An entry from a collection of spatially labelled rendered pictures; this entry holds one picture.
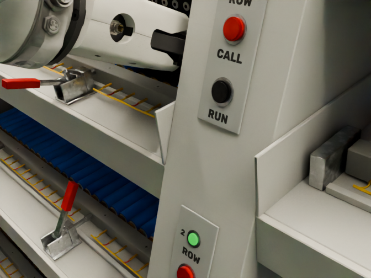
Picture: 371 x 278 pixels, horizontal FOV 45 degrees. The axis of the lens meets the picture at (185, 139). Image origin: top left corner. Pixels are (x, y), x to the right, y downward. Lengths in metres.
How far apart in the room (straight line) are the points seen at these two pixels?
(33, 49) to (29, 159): 0.44
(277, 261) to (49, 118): 0.32
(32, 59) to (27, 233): 0.36
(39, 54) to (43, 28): 0.02
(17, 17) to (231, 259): 0.22
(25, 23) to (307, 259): 0.23
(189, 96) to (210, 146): 0.04
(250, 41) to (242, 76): 0.02
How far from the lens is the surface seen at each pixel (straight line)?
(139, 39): 0.33
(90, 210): 0.59
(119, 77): 0.48
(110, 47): 0.32
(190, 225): 0.35
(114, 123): 0.44
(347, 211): 0.32
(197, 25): 0.33
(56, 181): 0.66
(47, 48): 0.30
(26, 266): 0.82
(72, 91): 0.50
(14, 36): 0.29
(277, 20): 0.29
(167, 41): 0.35
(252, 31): 0.30
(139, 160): 0.40
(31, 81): 0.48
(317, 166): 0.32
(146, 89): 0.44
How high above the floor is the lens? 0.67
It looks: 17 degrees down
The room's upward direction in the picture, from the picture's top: 10 degrees clockwise
